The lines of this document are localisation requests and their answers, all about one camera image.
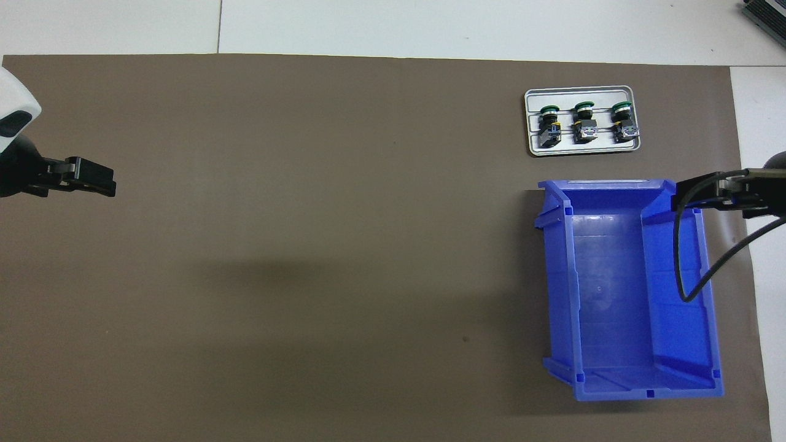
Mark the silver metal tray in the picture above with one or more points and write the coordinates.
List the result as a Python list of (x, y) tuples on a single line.
[(583, 95)]

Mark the green push button yellow block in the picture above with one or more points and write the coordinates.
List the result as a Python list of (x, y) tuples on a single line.
[(549, 126)]

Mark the grey ribbed device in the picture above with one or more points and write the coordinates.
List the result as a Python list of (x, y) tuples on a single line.
[(767, 15)]

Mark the brown table mat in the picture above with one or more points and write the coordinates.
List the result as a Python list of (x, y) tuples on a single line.
[(307, 245)]

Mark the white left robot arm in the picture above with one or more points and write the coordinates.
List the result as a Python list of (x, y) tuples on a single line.
[(12, 98)]

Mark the blue plastic storage bin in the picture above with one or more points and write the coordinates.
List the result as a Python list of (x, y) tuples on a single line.
[(614, 294)]

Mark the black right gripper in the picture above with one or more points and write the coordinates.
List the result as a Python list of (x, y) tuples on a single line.
[(767, 190)]

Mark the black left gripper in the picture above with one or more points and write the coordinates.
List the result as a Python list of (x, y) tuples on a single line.
[(18, 172)]

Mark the green push button switch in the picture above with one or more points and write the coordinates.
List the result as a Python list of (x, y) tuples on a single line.
[(584, 123)]

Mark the green push button grey block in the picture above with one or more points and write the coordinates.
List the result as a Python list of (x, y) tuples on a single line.
[(623, 123)]

